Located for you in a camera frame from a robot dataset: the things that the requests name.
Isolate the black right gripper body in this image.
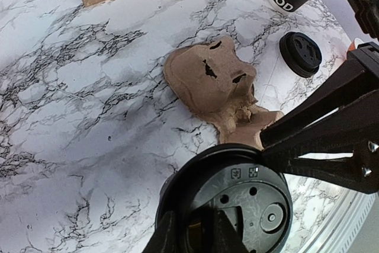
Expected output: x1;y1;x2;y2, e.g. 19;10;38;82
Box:
348;44;378;194

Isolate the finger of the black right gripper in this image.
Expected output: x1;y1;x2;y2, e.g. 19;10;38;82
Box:
259;89;379;194
263;60;367;134

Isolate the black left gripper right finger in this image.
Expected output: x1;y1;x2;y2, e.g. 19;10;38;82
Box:
217;211;249;253

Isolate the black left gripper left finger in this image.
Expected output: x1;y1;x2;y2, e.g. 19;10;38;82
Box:
142;211;177;253

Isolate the black plastic cup lid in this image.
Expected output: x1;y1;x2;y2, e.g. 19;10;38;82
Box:
279;32;322;78
155;144;293;252

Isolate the brown pulp cup carrier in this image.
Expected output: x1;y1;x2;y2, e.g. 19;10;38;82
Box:
163;36;283;150

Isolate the orange white bowl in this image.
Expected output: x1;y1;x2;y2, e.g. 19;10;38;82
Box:
347;37;364;53

